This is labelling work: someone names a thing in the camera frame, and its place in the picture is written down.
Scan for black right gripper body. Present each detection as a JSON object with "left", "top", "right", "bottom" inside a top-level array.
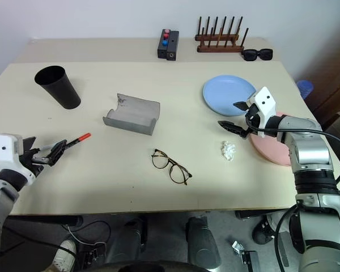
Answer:
[{"left": 241, "top": 103, "right": 265, "bottom": 139}]

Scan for white sneaker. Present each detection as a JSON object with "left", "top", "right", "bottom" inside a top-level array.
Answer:
[{"left": 51, "top": 239, "right": 78, "bottom": 272}]

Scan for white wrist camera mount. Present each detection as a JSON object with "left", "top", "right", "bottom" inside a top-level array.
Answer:
[
  {"left": 0, "top": 133, "right": 36, "bottom": 186},
  {"left": 245, "top": 87, "right": 277, "bottom": 139}
]

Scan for black box with round socket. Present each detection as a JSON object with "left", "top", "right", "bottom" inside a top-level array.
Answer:
[{"left": 165, "top": 30, "right": 180, "bottom": 61}]

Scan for grey felt glasses case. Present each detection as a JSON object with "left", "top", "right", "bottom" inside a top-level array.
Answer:
[{"left": 102, "top": 93, "right": 161, "bottom": 137}]

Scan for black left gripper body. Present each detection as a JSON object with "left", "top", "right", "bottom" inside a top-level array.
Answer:
[{"left": 18, "top": 136, "right": 45, "bottom": 179}]

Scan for black floor cable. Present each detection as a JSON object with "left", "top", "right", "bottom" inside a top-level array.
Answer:
[{"left": 5, "top": 220, "right": 112, "bottom": 256}]

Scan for blue ribbed plastic container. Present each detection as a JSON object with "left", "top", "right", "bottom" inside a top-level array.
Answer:
[{"left": 295, "top": 79, "right": 314, "bottom": 100}]

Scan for black shoe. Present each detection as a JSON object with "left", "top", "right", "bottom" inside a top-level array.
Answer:
[{"left": 252, "top": 216, "right": 276, "bottom": 246}]

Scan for brown wooden door panel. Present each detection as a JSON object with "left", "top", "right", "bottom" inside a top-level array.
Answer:
[{"left": 301, "top": 50, "right": 340, "bottom": 129}]

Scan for tortoiseshell round eyeglasses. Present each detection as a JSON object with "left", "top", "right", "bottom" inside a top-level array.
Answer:
[{"left": 151, "top": 148, "right": 193, "bottom": 186}]

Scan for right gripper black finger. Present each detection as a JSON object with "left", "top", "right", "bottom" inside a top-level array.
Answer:
[
  {"left": 233, "top": 100, "right": 249, "bottom": 112},
  {"left": 217, "top": 120, "right": 249, "bottom": 139}
]

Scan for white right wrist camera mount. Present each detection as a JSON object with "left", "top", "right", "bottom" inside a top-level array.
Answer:
[{"left": 245, "top": 87, "right": 277, "bottom": 139}]

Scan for dark wooden dish rack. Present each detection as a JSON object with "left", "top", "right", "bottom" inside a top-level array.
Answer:
[{"left": 194, "top": 15, "right": 249, "bottom": 54}]

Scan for pink plate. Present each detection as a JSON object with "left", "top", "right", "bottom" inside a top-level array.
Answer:
[{"left": 249, "top": 111, "right": 295, "bottom": 167}]

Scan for black table frame bar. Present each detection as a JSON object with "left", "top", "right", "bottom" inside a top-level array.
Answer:
[
  {"left": 5, "top": 215, "right": 84, "bottom": 228},
  {"left": 234, "top": 210, "right": 269, "bottom": 222}
]

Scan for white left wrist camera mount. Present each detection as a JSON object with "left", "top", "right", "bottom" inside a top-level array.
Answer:
[{"left": 0, "top": 133, "right": 36, "bottom": 186}]

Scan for dark rounded leg cover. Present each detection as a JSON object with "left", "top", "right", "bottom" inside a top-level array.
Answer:
[
  {"left": 185, "top": 216, "right": 222, "bottom": 269},
  {"left": 105, "top": 216, "right": 148, "bottom": 265}
]

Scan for black push button box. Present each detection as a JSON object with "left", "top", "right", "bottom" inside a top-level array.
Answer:
[{"left": 157, "top": 28, "right": 171, "bottom": 60}]

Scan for black plastic cup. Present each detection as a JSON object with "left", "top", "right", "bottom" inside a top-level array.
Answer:
[{"left": 34, "top": 65, "right": 82, "bottom": 110}]

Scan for white paper ball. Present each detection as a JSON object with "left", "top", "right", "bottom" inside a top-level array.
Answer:
[{"left": 220, "top": 140, "right": 236, "bottom": 162}]

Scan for black floor bracket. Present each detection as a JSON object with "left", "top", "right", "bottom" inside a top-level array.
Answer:
[
  {"left": 83, "top": 243, "right": 107, "bottom": 267},
  {"left": 239, "top": 250, "right": 260, "bottom": 272}
]

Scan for white floor cable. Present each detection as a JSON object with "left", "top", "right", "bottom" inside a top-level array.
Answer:
[{"left": 66, "top": 225, "right": 108, "bottom": 248}]

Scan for red capped black marker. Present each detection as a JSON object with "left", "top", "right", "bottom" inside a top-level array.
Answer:
[{"left": 39, "top": 133, "right": 92, "bottom": 151}]

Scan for black sunglasses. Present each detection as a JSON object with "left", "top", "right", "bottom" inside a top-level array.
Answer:
[{"left": 241, "top": 48, "right": 274, "bottom": 62}]

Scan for light blue plate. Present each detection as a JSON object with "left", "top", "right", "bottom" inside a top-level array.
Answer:
[{"left": 202, "top": 74, "right": 257, "bottom": 117}]

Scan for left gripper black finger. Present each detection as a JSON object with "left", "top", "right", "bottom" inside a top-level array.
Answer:
[
  {"left": 49, "top": 139, "right": 68, "bottom": 155},
  {"left": 31, "top": 150, "right": 64, "bottom": 167}
]

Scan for small metal clamp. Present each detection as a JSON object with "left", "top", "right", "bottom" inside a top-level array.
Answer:
[{"left": 231, "top": 240, "right": 245, "bottom": 255}]

